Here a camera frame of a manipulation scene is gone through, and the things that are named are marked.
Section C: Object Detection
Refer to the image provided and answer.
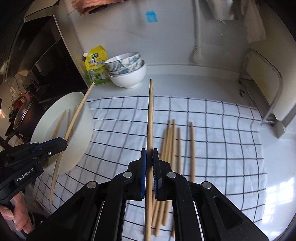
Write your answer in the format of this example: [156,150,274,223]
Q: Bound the white hanging brush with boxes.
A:
[192,0,203,64]

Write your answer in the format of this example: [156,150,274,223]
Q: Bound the white hanging towel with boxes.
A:
[240,0,266,44]

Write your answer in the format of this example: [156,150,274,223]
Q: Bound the wooden chopstick in plate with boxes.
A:
[66,109,71,129]
[52,110,66,139]

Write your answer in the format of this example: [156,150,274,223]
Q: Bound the floral patterned bowl lower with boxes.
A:
[109,57,142,75]

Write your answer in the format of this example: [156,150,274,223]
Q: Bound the yellow seasoning pouch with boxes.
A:
[83,46,111,85]

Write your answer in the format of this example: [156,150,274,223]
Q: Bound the metal dish rack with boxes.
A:
[238,48,283,126]

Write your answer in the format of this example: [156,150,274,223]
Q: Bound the floral patterned bowl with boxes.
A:
[109,57,142,75]
[105,52,141,71]

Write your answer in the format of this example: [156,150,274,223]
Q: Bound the dark cooking pot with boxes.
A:
[4,93,35,143]

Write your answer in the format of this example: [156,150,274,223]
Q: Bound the blue wall sticker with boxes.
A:
[145,11,158,23]

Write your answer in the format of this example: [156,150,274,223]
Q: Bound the large white plate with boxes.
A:
[31,92,93,175]

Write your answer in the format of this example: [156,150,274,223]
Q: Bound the pink red cloth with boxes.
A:
[71,0,123,15]

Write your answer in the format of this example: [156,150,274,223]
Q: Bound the floral patterned bowl upper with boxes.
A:
[105,52,141,71]

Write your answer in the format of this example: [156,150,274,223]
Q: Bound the plain white bowl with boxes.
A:
[109,60,147,89]

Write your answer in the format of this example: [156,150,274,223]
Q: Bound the white checked cloth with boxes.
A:
[32,95,268,241]

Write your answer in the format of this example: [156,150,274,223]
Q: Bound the person's left hand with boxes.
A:
[1,192,32,234]

